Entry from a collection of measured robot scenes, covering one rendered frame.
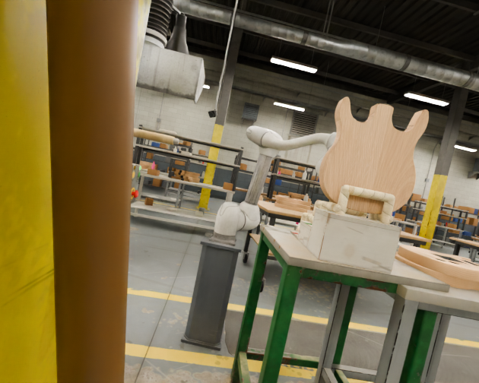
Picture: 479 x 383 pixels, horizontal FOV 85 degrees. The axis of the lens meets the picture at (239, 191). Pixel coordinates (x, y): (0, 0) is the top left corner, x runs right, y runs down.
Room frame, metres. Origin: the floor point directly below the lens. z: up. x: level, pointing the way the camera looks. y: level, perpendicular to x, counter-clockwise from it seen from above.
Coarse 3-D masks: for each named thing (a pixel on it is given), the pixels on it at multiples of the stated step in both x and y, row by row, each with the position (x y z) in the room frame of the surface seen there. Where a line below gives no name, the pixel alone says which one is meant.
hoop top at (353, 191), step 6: (342, 186) 0.94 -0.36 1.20; (348, 186) 0.93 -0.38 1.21; (354, 186) 0.94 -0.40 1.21; (354, 192) 0.93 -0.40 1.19; (360, 192) 0.93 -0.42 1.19; (366, 192) 0.93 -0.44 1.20; (372, 192) 0.93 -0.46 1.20; (378, 192) 0.93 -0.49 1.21; (372, 198) 0.94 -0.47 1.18; (378, 198) 0.93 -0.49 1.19; (384, 198) 0.93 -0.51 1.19; (390, 198) 0.93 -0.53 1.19
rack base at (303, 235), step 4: (300, 224) 1.21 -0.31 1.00; (304, 224) 1.15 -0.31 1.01; (308, 224) 1.11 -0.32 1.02; (300, 228) 1.20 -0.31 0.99; (304, 228) 1.14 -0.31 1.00; (308, 228) 1.09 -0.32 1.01; (300, 232) 1.18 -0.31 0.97; (304, 232) 1.13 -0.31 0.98; (308, 232) 1.08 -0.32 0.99; (300, 236) 1.17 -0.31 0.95; (304, 236) 1.12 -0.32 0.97; (308, 236) 1.07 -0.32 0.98; (300, 240) 1.16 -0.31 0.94; (304, 240) 1.11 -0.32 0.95; (308, 240) 1.06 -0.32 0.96; (304, 244) 1.09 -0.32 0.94
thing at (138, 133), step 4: (136, 128) 1.02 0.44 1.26; (136, 132) 1.01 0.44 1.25; (140, 132) 1.01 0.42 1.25; (144, 132) 1.01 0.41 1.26; (148, 132) 1.02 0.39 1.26; (152, 132) 1.02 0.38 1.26; (136, 136) 1.02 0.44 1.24; (140, 136) 1.02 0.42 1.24; (144, 136) 1.01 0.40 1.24; (148, 136) 1.01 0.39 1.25; (152, 136) 1.02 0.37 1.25; (156, 136) 1.02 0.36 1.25; (160, 136) 1.02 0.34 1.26; (164, 136) 1.02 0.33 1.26; (168, 136) 1.03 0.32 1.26; (172, 136) 1.03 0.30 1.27; (152, 140) 1.03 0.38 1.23; (156, 140) 1.02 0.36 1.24; (160, 140) 1.02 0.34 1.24; (164, 140) 1.02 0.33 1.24; (168, 140) 1.02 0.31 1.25; (172, 140) 1.02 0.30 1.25
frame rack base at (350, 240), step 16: (320, 224) 0.97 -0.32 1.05; (336, 224) 0.91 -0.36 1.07; (352, 224) 0.91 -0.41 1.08; (368, 224) 0.92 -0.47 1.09; (384, 224) 0.92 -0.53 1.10; (320, 240) 0.93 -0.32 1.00; (336, 240) 0.91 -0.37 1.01; (352, 240) 0.92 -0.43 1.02; (368, 240) 0.92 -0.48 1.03; (384, 240) 0.92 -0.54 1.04; (320, 256) 0.91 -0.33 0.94; (336, 256) 0.91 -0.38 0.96; (352, 256) 0.92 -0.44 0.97; (368, 256) 0.92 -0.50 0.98; (384, 256) 0.92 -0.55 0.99; (384, 272) 0.92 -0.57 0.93
